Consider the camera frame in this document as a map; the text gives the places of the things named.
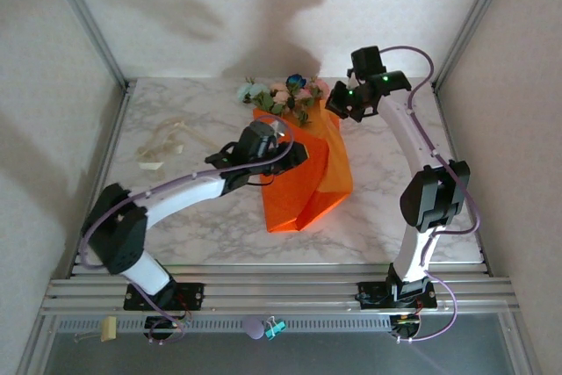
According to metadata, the orange wrapping paper sheet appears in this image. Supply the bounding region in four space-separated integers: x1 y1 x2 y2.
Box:
252 97 355 234

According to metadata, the pink artificial flower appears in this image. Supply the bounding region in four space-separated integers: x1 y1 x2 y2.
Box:
302 76 331 126

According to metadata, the peach artificial flower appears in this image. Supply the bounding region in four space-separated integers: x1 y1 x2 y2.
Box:
268 80 293 115

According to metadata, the blue artificial rose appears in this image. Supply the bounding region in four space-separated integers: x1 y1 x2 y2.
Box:
285 74 308 102

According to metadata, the cream ribbon with gold print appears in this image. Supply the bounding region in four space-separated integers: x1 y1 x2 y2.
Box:
134 116 228 172

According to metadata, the teal binder clip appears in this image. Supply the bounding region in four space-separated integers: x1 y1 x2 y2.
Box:
262 314 287 342

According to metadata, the purple round disc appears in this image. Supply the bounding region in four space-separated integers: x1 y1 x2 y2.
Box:
241 315 266 341

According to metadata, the cream binder clip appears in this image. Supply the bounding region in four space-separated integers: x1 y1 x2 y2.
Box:
73 315 119 344

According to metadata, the aluminium side rail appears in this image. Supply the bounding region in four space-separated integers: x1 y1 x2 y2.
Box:
65 83 135 279
432 83 492 274

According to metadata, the aluminium frame post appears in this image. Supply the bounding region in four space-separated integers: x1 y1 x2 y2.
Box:
40 0 133 91
432 0 517 91

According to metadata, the aluminium frame rail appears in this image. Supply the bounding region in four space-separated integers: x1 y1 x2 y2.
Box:
40 263 523 319

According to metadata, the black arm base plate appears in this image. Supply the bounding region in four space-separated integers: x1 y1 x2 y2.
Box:
122 281 206 312
357 280 439 311

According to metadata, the grey slotted cable duct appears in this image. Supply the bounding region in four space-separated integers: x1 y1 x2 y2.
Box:
54 315 393 335

